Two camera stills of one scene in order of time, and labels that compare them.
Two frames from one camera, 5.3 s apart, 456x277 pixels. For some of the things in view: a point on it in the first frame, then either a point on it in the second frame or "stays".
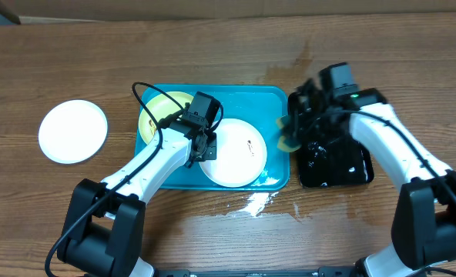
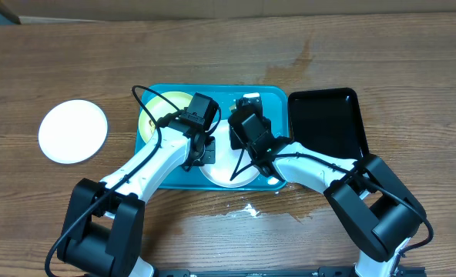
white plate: x=72 y=131 stays
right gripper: x=300 y=133 to x=239 y=143
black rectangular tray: x=330 y=153 stays
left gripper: x=210 y=153 stays
